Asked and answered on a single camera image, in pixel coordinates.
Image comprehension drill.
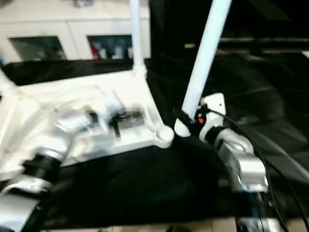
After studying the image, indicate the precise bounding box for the black mat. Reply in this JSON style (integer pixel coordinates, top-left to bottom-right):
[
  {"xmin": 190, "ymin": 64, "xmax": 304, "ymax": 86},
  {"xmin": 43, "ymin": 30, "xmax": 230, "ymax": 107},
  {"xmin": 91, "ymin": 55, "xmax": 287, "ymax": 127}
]
[{"xmin": 0, "ymin": 58, "xmax": 309, "ymax": 230}]

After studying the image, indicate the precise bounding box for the white plastic table top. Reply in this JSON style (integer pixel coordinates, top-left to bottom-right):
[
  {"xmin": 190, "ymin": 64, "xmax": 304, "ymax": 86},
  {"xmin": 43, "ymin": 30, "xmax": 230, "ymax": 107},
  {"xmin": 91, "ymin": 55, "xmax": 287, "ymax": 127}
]
[{"xmin": 0, "ymin": 69, "xmax": 175, "ymax": 181}]

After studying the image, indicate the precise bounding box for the black cabinet with gold label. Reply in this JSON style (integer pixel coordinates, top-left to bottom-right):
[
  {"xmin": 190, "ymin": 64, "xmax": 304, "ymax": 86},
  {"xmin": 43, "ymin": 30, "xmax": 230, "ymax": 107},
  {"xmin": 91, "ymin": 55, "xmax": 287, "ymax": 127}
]
[{"xmin": 149, "ymin": 0, "xmax": 218, "ymax": 60}]

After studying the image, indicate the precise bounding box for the white display cabinet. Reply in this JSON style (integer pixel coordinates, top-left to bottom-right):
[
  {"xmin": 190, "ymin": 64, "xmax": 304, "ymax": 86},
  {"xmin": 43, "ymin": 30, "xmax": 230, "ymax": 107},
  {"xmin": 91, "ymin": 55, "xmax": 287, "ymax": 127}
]
[{"xmin": 0, "ymin": 0, "xmax": 152, "ymax": 61}]

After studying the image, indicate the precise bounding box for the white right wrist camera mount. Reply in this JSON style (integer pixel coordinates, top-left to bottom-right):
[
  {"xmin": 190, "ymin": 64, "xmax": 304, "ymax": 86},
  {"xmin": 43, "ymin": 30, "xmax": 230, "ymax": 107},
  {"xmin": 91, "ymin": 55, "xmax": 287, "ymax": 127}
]
[{"xmin": 198, "ymin": 93, "xmax": 225, "ymax": 144}]

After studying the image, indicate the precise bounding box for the dark low furniture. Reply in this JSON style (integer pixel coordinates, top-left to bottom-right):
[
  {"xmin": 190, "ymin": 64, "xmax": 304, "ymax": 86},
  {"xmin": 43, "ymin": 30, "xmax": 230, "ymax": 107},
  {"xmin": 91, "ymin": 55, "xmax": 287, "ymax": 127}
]
[{"xmin": 217, "ymin": 37, "xmax": 309, "ymax": 55}]

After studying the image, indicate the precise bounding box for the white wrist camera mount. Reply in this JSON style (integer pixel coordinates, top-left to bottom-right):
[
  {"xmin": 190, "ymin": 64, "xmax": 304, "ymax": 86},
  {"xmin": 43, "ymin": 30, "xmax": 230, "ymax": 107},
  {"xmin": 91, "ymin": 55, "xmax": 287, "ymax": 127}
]
[
  {"xmin": 96, "ymin": 101, "xmax": 123, "ymax": 132},
  {"xmin": 198, "ymin": 93, "xmax": 225, "ymax": 144}
]

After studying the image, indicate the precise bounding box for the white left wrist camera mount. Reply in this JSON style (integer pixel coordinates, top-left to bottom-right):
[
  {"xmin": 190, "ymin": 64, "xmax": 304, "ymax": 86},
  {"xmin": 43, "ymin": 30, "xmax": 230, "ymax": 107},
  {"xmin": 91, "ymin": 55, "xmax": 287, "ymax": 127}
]
[{"xmin": 96, "ymin": 101, "xmax": 123, "ymax": 132}]

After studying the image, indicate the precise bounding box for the white plastic table leg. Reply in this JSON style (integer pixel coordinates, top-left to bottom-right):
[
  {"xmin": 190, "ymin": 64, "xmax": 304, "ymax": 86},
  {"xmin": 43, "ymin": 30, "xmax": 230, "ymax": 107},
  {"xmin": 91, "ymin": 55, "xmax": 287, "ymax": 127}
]
[
  {"xmin": 173, "ymin": 0, "xmax": 233, "ymax": 138},
  {"xmin": 0, "ymin": 67, "xmax": 18, "ymax": 97},
  {"xmin": 129, "ymin": 0, "xmax": 148, "ymax": 76}
]

